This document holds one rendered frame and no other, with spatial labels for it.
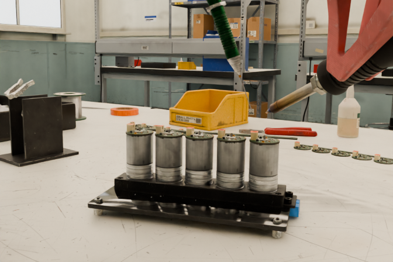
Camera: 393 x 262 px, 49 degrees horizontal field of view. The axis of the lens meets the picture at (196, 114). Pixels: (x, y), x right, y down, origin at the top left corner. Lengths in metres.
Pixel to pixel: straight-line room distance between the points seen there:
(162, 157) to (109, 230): 0.08
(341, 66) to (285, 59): 4.79
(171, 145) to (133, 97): 5.85
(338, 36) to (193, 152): 0.16
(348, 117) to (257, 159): 0.39
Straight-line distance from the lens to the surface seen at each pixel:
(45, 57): 5.94
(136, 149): 0.38
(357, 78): 0.28
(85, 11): 6.46
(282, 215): 0.34
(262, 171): 0.36
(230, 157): 0.36
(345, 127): 0.73
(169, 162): 0.37
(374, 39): 0.25
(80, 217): 0.37
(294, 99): 0.32
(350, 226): 0.37
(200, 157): 0.37
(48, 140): 0.57
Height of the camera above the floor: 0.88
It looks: 8 degrees down
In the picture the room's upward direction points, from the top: 1 degrees clockwise
